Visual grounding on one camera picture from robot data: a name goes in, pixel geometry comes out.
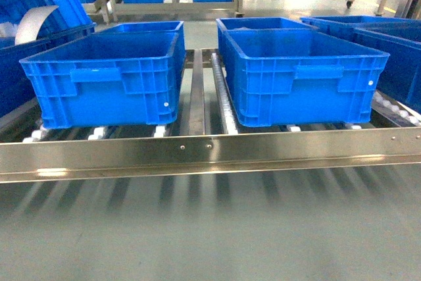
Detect metal shelf rack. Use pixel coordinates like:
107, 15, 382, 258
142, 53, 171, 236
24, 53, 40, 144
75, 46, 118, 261
1, 49, 420, 183

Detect blue crate left front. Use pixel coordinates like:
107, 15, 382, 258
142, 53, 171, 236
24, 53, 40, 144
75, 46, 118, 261
20, 32, 186, 129

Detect blue crate middle front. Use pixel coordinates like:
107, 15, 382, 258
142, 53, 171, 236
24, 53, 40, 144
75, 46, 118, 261
224, 29, 389, 128

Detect blue crate middle rear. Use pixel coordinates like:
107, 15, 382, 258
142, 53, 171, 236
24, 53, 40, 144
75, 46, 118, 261
216, 17, 318, 55

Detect blue crate left rear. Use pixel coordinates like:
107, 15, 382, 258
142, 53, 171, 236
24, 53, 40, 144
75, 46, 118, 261
100, 21, 184, 36

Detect blue crate right rear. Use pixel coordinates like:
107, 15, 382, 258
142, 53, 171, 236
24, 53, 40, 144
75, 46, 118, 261
300, 15, 420, 41

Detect tilted blue crate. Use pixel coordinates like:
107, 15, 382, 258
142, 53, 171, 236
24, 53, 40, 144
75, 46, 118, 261
1, 0, 93, 37

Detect blue crate far left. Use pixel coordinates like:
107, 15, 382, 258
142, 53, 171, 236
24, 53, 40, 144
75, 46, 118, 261
1, 22, 96, 116

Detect curved grey sheet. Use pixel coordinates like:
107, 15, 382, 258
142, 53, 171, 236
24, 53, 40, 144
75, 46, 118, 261
14, 5, 58, 45

